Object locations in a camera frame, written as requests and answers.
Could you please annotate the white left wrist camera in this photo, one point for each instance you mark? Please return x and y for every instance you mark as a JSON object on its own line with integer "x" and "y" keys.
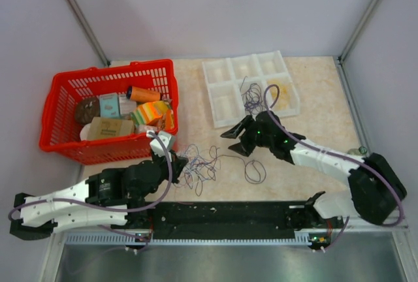
{"x": 161, "y": 142}

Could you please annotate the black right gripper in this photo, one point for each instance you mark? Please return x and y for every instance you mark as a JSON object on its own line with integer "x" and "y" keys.
{"x": 237, "y": 130}

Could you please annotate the clear plastic bottle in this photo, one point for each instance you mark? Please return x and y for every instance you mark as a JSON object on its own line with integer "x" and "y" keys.
{"x": 359, "y": 151}

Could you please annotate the red plastic basket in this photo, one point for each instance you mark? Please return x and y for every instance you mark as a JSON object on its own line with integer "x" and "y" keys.
{"x": 60, "y": 132}

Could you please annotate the rainbow striped box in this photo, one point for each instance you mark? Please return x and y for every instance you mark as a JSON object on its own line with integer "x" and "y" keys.
{"x": 157, "y": 113}

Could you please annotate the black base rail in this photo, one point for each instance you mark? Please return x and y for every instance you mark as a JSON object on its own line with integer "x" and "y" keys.
{"x": 225, "y": 220}

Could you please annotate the aluminium frame post left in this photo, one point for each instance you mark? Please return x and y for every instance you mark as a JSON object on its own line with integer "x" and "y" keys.
{"x": 87, "y": 31}

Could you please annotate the white compartment organizer tray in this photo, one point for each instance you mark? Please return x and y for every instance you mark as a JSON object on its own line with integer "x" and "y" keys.
{"x": 247, "y": 84}

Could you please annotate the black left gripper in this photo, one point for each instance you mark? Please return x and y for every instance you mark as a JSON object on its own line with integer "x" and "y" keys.
{"x": 179, "y": 163}

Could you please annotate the grey white box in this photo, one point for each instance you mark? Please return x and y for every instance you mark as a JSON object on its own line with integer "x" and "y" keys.
{"x": 126, "y": 106}

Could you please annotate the brown cardboard box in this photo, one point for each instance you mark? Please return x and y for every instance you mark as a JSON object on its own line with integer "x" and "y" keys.
{"x": 104, "y": 128}

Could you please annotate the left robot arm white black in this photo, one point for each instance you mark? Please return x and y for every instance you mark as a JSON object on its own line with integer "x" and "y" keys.
{"x": 115, "y": 197}

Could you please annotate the aluminium frame post right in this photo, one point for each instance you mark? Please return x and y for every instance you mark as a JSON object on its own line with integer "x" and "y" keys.
{"x": 361, "y": 25}

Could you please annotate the aluminium frame post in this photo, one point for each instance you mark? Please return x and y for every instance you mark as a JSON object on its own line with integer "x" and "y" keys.
{"x": 87, "y": 31}
{"x": 361, "y": 25}

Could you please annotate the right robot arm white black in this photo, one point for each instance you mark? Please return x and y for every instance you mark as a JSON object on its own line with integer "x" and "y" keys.
{"x": 373, "y": 189}

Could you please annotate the brown round cookie pack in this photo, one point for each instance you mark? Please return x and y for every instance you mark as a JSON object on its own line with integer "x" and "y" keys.
{"x": 86, "y": 110}

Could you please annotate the orange cylinder can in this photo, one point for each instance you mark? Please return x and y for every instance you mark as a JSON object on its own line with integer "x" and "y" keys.
{"x": 139, "y": 94}

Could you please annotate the light blue box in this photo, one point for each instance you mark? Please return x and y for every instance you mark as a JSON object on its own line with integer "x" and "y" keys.
{"x": 109, "y": 107}

